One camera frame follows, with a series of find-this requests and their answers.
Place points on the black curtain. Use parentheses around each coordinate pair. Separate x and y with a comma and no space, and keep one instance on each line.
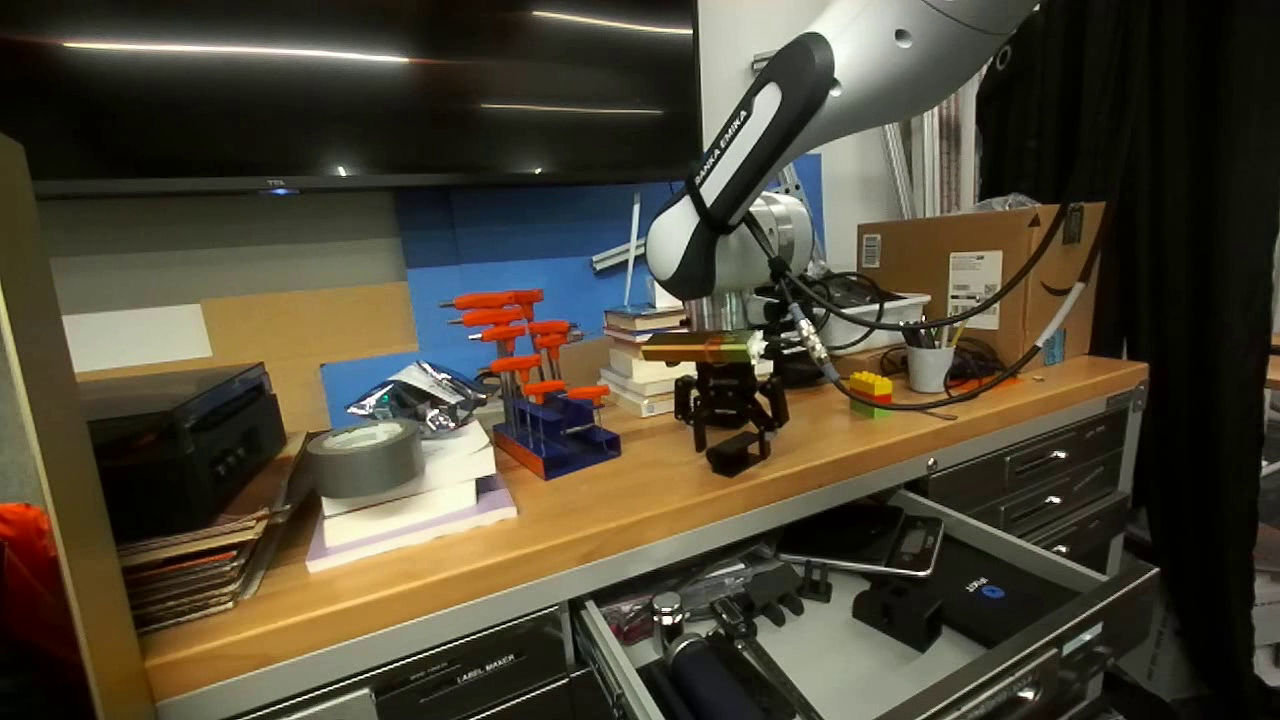
(1202,333)

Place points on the silver digital scale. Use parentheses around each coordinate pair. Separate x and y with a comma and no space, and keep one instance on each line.
(873,541)

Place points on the stack of books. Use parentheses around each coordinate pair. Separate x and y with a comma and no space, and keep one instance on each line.
(643,362)

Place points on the white flat box stack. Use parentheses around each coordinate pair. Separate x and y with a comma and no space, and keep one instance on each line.
(413,512)

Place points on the grey duct tape roll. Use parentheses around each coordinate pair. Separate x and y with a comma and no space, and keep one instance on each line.
(360,463)

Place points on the brown cardboard shipping box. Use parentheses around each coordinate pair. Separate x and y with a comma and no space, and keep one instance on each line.
(984,266)

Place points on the black pronged plastic bracket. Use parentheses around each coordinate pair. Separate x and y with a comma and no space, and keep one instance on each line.
(737,455)

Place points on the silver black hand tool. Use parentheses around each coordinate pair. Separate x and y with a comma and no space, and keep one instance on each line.
(746,586)

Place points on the white paper label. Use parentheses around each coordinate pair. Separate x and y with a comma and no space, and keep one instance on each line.
(134,336)

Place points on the stack of dark folders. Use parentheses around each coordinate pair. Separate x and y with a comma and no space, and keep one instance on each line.
(201,572)

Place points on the crumpled silver foil bag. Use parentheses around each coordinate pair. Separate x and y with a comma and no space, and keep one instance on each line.
(421,393)

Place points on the thin white stick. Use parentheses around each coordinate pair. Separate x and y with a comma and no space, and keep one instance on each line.
(630,254)

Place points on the white drawer liner sheet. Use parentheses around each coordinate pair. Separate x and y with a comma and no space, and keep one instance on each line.
(854,675)

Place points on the black hard case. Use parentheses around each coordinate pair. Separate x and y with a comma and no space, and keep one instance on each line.
(180,445)

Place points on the black metal tool drawer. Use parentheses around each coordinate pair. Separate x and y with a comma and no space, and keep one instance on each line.
(1055,643)

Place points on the grey metal bar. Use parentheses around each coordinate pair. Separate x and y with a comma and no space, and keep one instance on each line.
(619,254)

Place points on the red fabric object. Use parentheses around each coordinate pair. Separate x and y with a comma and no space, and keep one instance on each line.
(24,601)

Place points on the large black wall monitor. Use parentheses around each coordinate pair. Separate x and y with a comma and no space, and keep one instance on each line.
(346,94)

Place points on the black kit box blue logo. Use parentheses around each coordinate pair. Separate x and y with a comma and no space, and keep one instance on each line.
(1002,592)

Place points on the black drawer cabinet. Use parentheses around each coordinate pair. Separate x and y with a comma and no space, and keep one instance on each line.
(1041,464)

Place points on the white pen cup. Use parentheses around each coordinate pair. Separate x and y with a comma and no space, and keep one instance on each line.
(931,369)

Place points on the yellow red green toy bricks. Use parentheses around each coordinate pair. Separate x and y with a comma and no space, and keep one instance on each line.
(873,390)

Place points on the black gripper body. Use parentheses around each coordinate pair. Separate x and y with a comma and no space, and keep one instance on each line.
(728,385)

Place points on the wooden upright post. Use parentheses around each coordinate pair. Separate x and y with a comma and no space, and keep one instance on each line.
(61,464)

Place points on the white plastic bin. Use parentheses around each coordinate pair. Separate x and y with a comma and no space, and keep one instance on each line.
(865,323)

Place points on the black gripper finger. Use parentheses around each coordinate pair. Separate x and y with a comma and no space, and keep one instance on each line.
(689,412)
(772,407)

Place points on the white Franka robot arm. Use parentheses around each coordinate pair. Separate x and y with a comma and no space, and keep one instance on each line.
(865,65)

